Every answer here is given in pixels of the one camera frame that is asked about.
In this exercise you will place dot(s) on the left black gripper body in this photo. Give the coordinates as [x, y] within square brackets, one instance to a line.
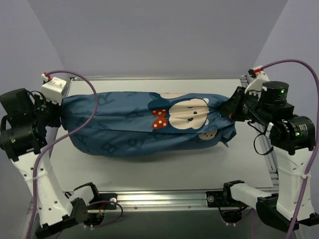
[55, 114]

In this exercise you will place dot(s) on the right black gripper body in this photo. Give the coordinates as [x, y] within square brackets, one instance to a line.
[237, 103]

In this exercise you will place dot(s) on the blue cartoon pillowcase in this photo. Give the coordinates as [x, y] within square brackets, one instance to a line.
[131, 124]

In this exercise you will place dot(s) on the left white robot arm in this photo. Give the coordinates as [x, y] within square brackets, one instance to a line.
[23, 138]

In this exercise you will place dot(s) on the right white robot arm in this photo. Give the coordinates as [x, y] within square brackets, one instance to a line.
[292, 138]

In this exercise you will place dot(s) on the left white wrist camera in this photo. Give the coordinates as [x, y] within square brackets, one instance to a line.
[54, 90]

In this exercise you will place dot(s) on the aluminium right side rail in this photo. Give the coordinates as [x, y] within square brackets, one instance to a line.
[263, 145]

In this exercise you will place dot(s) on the aluminium rail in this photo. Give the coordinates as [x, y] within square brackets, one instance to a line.
[263, 145]
[159, 199]

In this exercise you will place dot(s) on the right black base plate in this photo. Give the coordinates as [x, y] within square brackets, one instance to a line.
[216, 199]

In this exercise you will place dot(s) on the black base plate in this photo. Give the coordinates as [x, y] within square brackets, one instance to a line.
[216, 199]
[103, 197]

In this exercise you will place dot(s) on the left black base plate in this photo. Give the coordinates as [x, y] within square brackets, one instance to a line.
[103, 197]

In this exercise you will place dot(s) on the aluminium front rail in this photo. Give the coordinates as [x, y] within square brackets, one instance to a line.
[159, 199]

